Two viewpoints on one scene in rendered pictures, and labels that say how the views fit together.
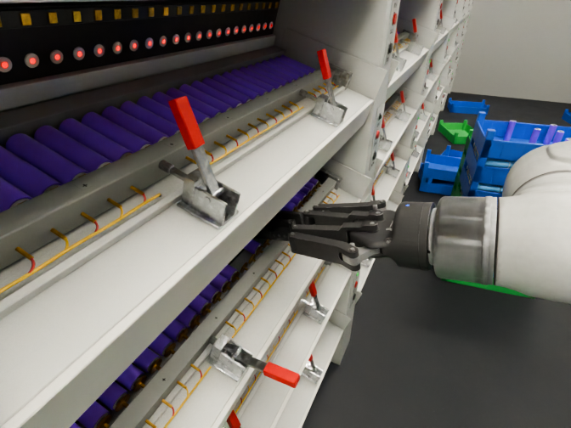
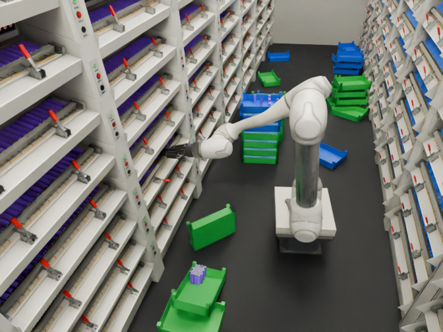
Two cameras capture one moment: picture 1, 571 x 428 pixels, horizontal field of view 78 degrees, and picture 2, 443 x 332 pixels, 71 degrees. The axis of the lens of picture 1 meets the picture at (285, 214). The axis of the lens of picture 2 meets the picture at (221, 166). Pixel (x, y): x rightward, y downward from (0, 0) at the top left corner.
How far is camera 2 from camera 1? 1.31 m
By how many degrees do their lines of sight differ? 9
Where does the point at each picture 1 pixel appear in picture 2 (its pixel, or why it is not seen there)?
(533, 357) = (269, 184)
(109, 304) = (141, 166)
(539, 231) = (204, 147)
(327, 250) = (173, 156)
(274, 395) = (170, 195)
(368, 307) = (210, 178)
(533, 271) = (205, 154)
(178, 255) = (147, 159)
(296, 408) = (180, 207)
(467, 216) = (196, 146)
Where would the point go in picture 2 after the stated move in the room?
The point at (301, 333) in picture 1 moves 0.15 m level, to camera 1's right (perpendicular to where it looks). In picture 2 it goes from (176, 182) to (200, 178)
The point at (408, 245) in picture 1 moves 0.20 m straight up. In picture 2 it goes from (188, 153) to (182, 120)
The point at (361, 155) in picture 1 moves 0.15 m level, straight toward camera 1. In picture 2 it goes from (186, 127) to (182, 141)
